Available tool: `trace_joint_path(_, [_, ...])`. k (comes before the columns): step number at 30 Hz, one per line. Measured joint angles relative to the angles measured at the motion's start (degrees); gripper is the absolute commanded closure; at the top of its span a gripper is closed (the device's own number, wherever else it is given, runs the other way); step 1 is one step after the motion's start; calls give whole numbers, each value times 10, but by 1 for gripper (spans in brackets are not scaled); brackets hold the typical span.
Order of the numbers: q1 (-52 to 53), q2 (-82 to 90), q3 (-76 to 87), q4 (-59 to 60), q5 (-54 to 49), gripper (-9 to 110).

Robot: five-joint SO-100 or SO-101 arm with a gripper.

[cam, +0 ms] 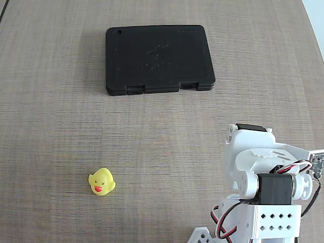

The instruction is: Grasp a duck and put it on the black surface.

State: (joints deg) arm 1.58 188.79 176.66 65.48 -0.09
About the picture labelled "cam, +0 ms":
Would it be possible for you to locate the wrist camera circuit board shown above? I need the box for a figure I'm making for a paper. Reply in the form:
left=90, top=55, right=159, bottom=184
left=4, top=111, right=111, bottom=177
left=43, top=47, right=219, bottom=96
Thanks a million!
left=309, top=151, right=324, bottom=181

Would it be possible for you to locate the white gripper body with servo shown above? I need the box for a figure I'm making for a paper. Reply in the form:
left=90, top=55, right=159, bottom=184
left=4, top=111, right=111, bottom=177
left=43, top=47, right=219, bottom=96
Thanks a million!
left=226, top=123, right=277, bottom=158

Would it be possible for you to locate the black plastic case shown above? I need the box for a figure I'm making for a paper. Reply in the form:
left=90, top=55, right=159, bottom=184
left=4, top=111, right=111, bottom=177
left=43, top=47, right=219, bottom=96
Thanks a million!
left=105, top=24, right=216, bottom=96

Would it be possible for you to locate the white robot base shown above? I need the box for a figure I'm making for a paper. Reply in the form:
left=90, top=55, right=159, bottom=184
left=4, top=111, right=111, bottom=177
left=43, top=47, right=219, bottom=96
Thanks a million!
left=186, top=227, right=219, bottom=243

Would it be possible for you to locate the red black white servo cable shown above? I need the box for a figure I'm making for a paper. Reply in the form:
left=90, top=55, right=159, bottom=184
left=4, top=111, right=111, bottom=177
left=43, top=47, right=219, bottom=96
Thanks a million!
left=211, top=199, right=244, bottom=240
left=274, top=161, right=313, bottom=176

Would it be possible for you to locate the yellow rubber duck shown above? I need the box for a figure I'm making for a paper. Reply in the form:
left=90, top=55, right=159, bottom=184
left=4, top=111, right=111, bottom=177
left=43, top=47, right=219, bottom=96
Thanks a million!
left=88, top=167, right=117, bottom=196

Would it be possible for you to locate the black camera cable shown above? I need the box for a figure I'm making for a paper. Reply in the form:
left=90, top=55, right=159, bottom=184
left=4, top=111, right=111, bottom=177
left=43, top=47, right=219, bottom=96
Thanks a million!
left=300, top=177, right=321, bottom=219

